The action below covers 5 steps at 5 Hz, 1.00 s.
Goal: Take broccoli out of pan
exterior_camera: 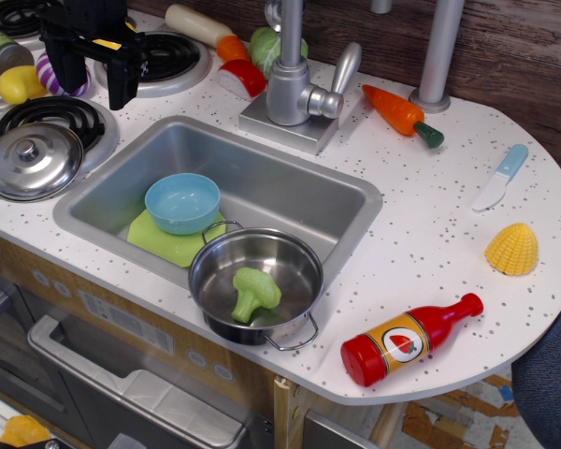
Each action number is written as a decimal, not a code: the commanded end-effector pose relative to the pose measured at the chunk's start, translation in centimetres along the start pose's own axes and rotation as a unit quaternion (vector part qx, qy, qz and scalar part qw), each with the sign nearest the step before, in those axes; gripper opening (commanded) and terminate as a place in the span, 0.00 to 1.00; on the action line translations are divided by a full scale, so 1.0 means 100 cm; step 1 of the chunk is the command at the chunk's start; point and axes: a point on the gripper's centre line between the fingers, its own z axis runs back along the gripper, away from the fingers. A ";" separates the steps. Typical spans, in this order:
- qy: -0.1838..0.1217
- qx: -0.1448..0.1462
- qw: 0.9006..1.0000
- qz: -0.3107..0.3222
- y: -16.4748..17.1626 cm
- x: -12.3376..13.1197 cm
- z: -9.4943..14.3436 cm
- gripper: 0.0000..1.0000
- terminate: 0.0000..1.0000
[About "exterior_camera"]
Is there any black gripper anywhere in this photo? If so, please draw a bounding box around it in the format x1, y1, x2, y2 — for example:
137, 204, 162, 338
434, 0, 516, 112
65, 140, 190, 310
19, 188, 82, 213
36, 0, 145, 110

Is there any green toy broccoli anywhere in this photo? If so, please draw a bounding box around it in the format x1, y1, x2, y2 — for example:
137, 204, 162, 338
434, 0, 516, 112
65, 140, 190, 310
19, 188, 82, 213
231, 267, 281, 324

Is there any purple striped toy onion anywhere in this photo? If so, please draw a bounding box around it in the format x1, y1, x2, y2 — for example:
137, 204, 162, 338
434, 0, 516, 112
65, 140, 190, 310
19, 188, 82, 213
36, 51, 92, 96

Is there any front left stove burner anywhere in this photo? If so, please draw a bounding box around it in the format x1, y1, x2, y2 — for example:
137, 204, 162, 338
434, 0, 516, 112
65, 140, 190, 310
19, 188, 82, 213
0, 96, 120, 176

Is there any stove burner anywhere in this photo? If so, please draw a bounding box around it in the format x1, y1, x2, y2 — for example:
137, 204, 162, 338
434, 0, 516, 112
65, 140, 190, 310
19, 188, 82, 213
0, 0, 50, 51
93, 31, 213, 99
0, 96, 120, 176

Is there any yellow toy lemon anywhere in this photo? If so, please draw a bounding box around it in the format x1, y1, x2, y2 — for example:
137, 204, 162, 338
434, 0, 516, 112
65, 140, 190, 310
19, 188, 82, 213
0, 65, 48, 105

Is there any rear right stove burner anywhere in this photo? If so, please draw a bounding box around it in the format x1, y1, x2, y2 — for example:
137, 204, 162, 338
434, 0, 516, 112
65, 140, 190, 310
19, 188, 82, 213
93, 31, 213, 99

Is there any rear left stove burner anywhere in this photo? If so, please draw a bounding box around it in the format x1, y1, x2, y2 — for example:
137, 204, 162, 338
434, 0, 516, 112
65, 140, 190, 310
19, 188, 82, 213
0, 0, 50, 51

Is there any steel sink basin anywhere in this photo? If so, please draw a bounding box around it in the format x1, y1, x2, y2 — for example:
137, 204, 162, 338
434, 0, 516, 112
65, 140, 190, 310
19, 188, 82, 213
53, 116, 382, 286

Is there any green label toy can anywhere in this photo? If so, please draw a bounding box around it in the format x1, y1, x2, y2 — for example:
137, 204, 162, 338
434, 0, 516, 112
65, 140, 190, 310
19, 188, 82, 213
0, 31, 35, 75

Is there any cream toy bottle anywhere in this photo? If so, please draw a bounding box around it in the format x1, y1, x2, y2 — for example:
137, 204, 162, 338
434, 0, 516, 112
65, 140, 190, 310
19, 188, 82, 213
165, 4, 234, 48

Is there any steel pot lid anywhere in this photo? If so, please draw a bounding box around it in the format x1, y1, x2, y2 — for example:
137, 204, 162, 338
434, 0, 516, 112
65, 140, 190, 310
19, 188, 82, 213
0, 123, 84, 202

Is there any orange toy piece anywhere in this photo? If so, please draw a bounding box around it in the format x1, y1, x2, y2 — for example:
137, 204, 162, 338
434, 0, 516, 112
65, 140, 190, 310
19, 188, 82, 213
216, 35, 251, 62

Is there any red white toy slice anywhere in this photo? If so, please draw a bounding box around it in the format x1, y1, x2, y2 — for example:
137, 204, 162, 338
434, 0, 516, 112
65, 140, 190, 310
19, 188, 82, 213
216, 59, 266, 101

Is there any blue plastic bowl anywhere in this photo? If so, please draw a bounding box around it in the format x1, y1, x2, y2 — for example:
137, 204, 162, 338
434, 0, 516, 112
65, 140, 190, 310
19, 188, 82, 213
144, 173, 221, 235

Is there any green toy cabbage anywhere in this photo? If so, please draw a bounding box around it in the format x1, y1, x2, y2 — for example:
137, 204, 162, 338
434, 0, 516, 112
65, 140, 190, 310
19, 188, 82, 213
249, 27, 281, 79

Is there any green plastic plate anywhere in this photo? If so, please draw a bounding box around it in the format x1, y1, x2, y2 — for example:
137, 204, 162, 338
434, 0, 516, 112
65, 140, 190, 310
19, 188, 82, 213
126, 209, 226, 268

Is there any silver toy faucet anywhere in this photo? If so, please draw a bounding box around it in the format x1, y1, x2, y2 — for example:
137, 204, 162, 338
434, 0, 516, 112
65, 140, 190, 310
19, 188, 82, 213
238, 0, 362, 155

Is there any small steel pot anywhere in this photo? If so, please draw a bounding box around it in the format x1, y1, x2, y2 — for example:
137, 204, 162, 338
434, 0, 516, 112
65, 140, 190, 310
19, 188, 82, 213
188, 221, 324, 351

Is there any orange toy carrot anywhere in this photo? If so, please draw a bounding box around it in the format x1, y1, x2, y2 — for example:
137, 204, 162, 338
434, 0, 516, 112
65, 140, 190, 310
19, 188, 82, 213
362, 84, 444, 149

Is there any toy oven door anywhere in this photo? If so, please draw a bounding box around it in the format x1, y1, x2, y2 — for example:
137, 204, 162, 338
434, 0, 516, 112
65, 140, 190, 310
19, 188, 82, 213
27, 315, 274, 448

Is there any yellow toy on floor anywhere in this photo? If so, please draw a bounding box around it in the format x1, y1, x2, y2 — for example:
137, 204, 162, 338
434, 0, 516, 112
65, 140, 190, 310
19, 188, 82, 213
0, 415, 51, 447

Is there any red ketchup bottle toy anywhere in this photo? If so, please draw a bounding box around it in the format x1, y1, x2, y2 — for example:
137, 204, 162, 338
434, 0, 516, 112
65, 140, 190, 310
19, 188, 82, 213
340, 293, 484, 387

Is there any blue white toy knife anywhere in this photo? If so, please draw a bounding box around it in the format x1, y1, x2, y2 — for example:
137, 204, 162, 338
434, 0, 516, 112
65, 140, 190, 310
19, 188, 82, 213
472, 144, 529, 211

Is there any yellow toy corn piece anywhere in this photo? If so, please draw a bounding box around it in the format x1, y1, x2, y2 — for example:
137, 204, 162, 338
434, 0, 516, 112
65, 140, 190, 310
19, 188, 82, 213
484, 223, 539, 276

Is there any blue fabric chair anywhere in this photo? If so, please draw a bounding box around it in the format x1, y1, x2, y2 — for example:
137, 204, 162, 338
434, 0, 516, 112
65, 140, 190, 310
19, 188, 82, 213
511, 313, 561, 448

